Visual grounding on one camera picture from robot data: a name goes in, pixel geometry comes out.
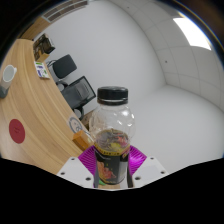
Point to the orange box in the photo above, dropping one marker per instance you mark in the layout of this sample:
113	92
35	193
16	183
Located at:
81	140

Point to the wooden glass-door cabinet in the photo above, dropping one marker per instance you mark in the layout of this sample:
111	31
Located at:
35	28

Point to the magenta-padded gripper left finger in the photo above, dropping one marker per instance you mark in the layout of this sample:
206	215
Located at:
87	158

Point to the flat round red coaster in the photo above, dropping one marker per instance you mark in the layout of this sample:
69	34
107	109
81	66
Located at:
17	131

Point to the black mesh office chair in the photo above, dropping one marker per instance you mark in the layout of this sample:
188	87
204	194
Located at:
78	91

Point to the ceiling air vent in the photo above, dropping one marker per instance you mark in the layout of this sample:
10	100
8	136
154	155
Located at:
65	9

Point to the round white disc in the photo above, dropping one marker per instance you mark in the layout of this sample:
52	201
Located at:
75	125

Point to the dark padded office chair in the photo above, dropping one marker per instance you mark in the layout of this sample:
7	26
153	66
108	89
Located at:
65	66

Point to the clear black-capped drink bottle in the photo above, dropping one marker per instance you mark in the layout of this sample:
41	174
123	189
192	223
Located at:
111	133

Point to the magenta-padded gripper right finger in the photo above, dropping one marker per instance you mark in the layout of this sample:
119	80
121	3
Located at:
136	160

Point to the white and grey cup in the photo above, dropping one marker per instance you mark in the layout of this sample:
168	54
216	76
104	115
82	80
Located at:
8	74

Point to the ceiling light panel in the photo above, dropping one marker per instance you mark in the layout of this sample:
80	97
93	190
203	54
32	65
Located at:
192	32

